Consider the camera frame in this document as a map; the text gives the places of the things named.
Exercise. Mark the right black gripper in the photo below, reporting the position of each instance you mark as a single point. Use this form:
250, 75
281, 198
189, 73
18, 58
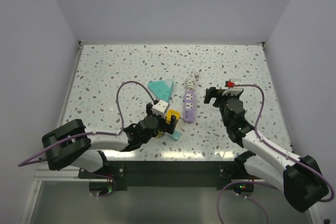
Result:
212, 93

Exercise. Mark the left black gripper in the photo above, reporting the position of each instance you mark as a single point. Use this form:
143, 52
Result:
169, 128

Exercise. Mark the yellow cube socket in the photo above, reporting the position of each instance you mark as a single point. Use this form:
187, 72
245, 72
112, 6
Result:
170, 113

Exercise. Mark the teal triangular socket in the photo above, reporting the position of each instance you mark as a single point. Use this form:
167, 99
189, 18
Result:
162, 89

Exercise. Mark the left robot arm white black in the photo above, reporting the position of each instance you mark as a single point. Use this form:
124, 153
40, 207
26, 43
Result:
73, 144

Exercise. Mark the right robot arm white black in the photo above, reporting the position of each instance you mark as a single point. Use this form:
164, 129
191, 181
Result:
298, 178

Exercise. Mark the teal small plug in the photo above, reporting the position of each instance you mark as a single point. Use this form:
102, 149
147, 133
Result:
176, 136

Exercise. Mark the purple power strip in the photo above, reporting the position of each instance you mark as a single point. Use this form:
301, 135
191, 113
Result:
189, 107

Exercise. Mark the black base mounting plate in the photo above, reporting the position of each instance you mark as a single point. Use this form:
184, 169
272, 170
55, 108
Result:
215, 174

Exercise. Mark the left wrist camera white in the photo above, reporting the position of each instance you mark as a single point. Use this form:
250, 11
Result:
160, 107

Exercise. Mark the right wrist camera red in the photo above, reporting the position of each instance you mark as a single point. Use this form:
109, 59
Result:
232, 87

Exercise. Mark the aluminium frame rail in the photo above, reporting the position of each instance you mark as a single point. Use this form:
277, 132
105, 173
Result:
43, 174

